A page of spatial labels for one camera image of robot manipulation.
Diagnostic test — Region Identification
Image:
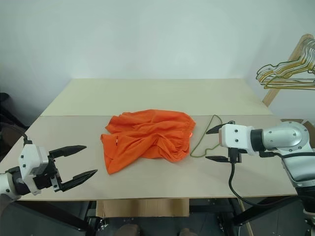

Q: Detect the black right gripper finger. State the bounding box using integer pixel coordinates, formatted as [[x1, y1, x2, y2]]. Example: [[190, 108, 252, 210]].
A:
[[205, 155, 231, 163], [206, 124, 223, 135]]

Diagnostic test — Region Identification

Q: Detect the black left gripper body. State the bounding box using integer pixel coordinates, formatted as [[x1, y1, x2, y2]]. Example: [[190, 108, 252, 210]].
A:
[[33, 152, 65, 194]]

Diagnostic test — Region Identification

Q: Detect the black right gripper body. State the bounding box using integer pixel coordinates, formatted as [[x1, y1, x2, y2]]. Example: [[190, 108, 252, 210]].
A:
[[227, 147, 243, 164]]

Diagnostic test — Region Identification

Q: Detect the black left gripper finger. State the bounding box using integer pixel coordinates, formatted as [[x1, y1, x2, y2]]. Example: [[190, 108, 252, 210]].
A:
[[49, 145, 87, 158], [60, 169, 98, 192]]

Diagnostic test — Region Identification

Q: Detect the green wire hanger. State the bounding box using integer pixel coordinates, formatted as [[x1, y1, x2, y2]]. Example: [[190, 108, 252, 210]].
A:
[[189, 114, 223, 158]]

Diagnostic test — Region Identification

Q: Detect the orange t-shirt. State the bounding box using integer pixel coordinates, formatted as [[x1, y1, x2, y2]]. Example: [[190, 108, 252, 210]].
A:
[[100, 110, 197, 176]]

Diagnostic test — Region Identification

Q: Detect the wooden clothes rack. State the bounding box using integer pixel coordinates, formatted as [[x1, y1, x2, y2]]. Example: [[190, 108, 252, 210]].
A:
[[262, 34, 315, 108]]

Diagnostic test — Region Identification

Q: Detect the cardboard sheet under table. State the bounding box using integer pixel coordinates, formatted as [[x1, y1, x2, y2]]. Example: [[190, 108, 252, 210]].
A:
[[96, 198, 190, 218]]

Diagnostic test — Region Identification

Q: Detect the thin wooden stick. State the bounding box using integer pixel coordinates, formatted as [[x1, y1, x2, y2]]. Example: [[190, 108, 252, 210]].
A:
[[240, 204, 254, 236]]

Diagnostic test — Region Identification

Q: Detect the black bulky object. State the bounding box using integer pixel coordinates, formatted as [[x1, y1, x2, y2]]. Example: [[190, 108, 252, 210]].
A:
[[0, 92, 28, 163]]

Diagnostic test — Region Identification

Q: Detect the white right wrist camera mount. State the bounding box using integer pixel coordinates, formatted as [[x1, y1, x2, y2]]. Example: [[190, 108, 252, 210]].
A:
[[218, 123, 256, 156]]

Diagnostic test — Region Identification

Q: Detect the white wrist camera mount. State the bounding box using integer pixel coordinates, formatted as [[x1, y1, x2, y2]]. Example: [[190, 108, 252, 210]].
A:
[[19, 144, 50, 196], [218, 123, 256, 156]]

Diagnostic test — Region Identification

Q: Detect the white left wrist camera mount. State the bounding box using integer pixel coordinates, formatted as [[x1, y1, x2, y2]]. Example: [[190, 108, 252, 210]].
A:
[[19, 144, 50, 196]]

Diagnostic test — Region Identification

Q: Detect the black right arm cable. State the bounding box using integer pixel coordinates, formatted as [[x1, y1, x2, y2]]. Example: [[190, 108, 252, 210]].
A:
[[228, 150, 315, 206]]

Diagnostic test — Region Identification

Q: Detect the black metal table frame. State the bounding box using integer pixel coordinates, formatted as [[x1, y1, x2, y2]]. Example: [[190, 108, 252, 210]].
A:
[[9, 196, 303, 232]]

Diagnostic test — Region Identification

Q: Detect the gold wire hanger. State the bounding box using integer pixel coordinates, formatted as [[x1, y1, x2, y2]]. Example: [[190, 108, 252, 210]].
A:
[[263, 39, 315, 89]]

